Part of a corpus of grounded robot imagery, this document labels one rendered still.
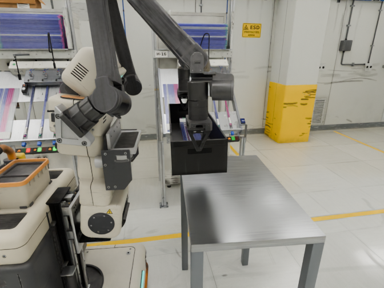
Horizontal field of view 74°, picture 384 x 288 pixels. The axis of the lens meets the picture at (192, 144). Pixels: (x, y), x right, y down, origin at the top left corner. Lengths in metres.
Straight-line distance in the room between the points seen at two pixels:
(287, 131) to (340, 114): 1.44
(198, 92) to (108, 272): 1.14
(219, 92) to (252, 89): 3.72
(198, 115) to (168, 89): 1.70
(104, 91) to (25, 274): 0.70
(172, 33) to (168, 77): 1.76
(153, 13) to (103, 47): 0.17
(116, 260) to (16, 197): 0.69
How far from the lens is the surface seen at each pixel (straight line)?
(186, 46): 0.73
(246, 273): 1.91
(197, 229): 0.92
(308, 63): 4.19
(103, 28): 0.84
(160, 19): 0.78
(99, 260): 1.64
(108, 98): 0.74
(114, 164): 0.96
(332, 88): 5.16
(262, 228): 0.96
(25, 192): 1.15
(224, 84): 0.69
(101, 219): 1.11
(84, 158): 1.05
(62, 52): 2.62
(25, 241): 1.07
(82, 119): 0.80
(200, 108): 0.70
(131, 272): 1.53
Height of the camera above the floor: 1.38
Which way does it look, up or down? 20 degrees down
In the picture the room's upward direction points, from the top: straight up
